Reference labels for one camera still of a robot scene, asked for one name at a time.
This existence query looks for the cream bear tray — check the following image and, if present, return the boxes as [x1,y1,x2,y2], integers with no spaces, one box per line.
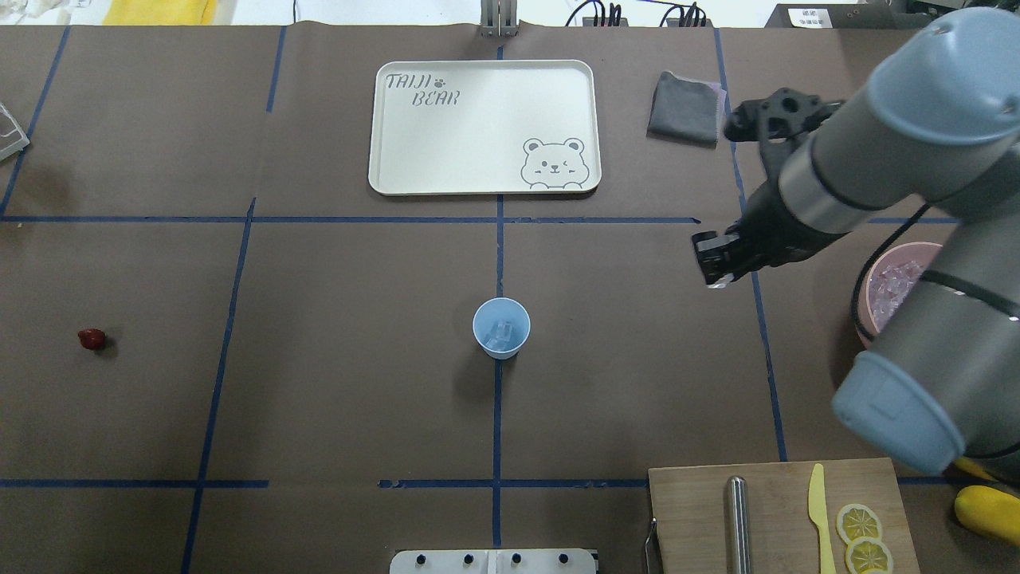
[367,59,602,196]

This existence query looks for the yellow plastic knife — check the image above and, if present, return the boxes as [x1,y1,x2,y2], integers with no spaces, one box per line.
[806,462,837,573]

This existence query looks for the clear ice cubes pile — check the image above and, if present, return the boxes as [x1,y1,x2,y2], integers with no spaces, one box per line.
[865,259,926,333]

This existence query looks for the red strawberry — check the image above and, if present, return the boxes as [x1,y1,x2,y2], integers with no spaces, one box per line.
[77,328,107,352]

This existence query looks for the grey folded cloth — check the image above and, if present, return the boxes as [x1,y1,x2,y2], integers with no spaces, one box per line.
[647,70,727,147]

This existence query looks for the wooden cutting board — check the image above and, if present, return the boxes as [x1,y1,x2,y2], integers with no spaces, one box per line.
[649,458,920,573]

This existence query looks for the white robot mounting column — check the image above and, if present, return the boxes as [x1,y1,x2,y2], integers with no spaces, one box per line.
[389,547,600,573]

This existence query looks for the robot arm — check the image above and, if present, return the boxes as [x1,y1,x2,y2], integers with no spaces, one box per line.
[691,7,1018,486]

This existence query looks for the aluminium frame post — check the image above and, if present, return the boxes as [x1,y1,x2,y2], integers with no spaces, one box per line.
[480,0,520,37]

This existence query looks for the pink bowl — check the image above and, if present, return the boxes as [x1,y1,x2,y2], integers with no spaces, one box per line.
[852,242,941,348]

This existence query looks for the yellow cloth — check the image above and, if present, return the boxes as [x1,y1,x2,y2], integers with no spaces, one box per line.
[102,1,218,27]

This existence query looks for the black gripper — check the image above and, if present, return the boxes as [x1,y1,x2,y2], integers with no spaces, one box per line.
[691,181,848,289]

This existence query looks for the light blue cup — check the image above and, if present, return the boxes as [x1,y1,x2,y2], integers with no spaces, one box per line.
[471,297,532,360]

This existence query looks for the lemon slices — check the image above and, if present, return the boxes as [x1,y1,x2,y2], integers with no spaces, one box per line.
[834,504,895,573]

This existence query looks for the steel knife handle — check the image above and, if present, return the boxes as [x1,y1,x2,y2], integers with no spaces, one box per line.
[724,475,753,573]

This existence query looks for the white wire cup rack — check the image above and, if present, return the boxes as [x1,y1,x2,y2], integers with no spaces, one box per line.
[0,103,30,161]

